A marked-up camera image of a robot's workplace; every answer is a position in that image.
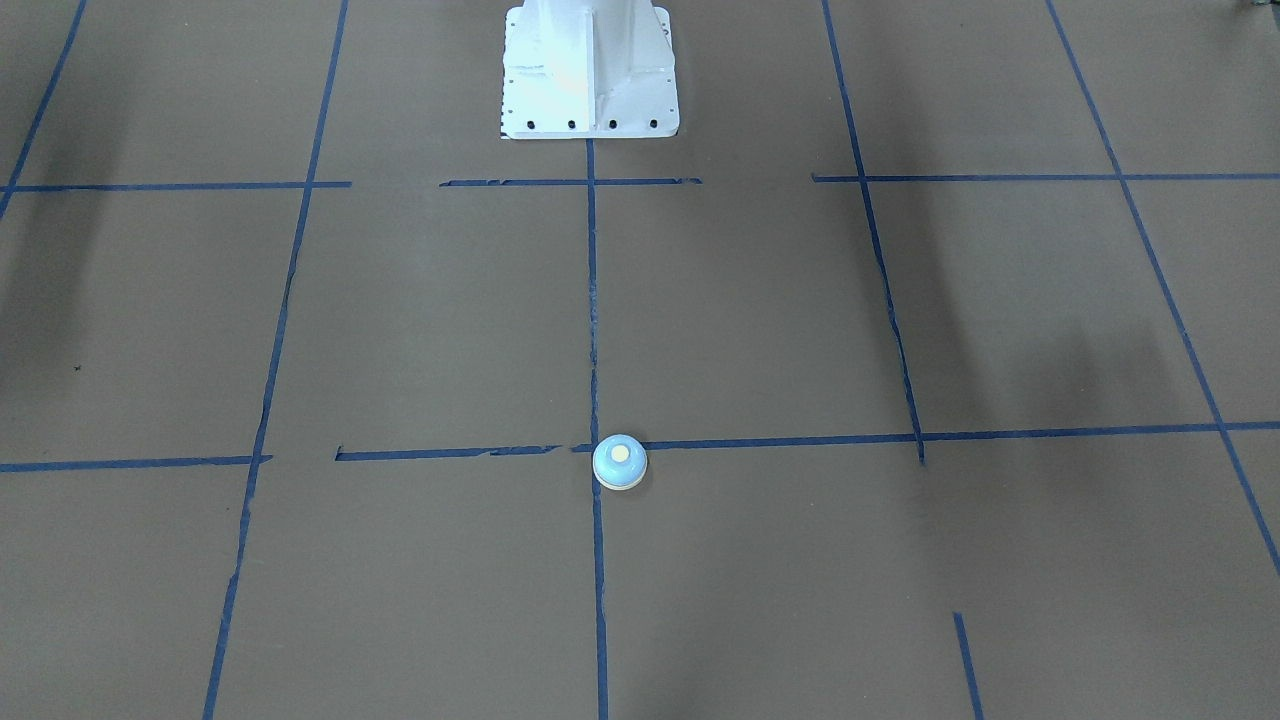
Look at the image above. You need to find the white camera mast base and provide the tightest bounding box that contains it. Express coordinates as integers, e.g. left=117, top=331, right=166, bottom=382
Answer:
left=500, top=1, right=681, bottom=141

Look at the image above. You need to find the brown paper table cover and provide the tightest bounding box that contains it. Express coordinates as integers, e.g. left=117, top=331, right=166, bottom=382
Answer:
left=3, top=1, right=1277, bottom=719

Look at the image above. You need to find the blue and white bell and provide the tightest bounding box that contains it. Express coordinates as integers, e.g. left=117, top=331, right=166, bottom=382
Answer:
left=591, top=434, right=648, bottom=491

